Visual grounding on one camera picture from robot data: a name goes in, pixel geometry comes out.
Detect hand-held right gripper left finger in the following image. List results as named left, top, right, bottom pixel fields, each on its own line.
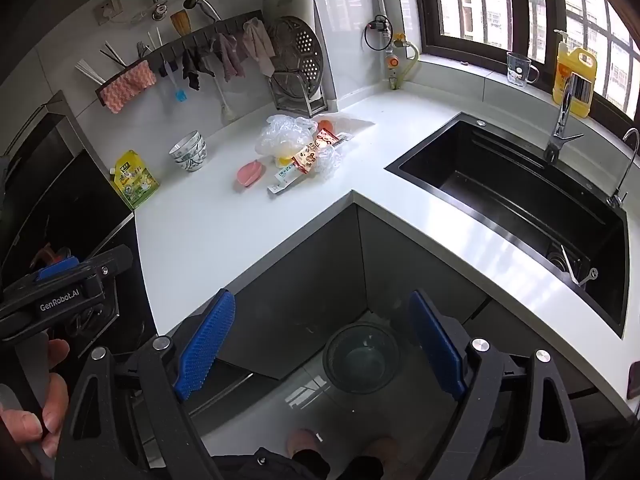
left=54, top=289, right=238, bottom=480

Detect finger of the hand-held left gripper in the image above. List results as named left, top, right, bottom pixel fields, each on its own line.
left=79, top=244, right=135, bottom=284
left=31, top=256, right=82, bottom=283

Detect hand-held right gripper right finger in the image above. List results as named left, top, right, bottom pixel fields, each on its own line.
left=407, top=290, right=587, bottom=480

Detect grey mesh waste bin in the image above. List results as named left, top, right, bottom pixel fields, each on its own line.
left=322, top=322, right=401, bottom=395

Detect pink dish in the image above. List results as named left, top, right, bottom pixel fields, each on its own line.
left=236, top=159, right=266, bottom=189

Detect toothbrush package card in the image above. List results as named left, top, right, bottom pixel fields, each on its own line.
left=266, top=132, right=354, bottom=196

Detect clear plastic bag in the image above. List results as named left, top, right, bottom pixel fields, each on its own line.
left=255, top=114, right=343, bottom=182

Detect red snack wrapper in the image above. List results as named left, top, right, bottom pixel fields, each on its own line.
left=291, top=128, right=341, bottom=174

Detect person's left hand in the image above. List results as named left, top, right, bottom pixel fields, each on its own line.
left=0, top=338, right=71, bottom=461

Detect red pot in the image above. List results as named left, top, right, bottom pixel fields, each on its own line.
left=30, top=245, right=68, bottom=269

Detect yellow green pouch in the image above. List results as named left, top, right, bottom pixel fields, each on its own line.
left=110, top=150, right=162, bottom=210

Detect stacked patterned bowls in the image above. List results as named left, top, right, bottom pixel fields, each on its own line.
left=168, top=130, right=208, bottom=173

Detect person's left slipper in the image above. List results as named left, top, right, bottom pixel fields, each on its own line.
left=286, top=428, right=324, bottom=459

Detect person's black trousers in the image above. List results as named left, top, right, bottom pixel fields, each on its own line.
left=210, top=447, right=401, bottom=480

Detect black sink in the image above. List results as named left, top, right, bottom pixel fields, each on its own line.
left=384, top=111, right=630, bottom=340

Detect pink striped cloth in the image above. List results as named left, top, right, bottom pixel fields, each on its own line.
left=100, top=60, right=157, bottom=114

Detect blue silicone brush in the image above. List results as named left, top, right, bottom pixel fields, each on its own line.
left=162, top=62, right=189, bottom=104

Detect white chopsticks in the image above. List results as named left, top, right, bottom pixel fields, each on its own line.
left=75, top=59, right=107, bottom=86

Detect white bottle brush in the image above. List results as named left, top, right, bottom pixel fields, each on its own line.
left=210, top=72, right=237, bottom=122

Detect black chopsticks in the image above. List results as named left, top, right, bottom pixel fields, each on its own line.
left=100, top=41, right=128, bottom=68

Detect dark grey cloth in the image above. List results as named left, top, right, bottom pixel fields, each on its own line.
left=181, top=45, right=216, bottom=92

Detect mauve cloth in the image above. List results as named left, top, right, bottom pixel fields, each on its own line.
left=212, top=32, right=248, bottom=84

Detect thin gooseneck faucet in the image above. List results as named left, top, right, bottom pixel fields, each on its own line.
left=606, top=128, right=640, bottom=209

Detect metal plate stand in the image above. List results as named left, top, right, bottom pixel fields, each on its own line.
left=270, top=72, right=329, bottom=114

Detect chrome sink faucet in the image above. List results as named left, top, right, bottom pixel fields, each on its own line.
left=544, top=72, right=591, bottom=165

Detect pale pink cloth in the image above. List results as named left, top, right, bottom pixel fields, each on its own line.
left=242, top=16, right=277, bottom=77

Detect round perforated steamer plate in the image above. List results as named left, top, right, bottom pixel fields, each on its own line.
left=267, top=16, right=325, bottom=102

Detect gas valve with orange knob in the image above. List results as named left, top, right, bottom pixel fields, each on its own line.
left=384, top=34, right=407, bottom=91

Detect glass mug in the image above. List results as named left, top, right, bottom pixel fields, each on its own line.
left=506, top=51, right=541, bottom=88

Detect yellow detergent bottle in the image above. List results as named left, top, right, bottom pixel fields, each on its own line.
left=552, top=29, right=599, bottom=119

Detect white cutting board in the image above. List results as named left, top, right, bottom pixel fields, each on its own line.
left=262, top=0, right=317, bottom=61

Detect dark wall hook rack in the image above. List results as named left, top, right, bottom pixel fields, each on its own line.
left=95, top=10, right=265, bottom=108

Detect wall socket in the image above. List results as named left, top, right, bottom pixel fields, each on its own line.
left=95, top=0, right=126, bottom=26

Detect yellowish gas hose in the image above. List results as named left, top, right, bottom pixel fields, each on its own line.
left=395, top=40, right=421, bottom=92

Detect black cable loop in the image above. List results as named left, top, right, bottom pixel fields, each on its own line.
left=364, top=16, right=394, bottom=52

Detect dark window frame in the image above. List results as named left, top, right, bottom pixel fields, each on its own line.
left=410, top=0, right=640, bottom=122

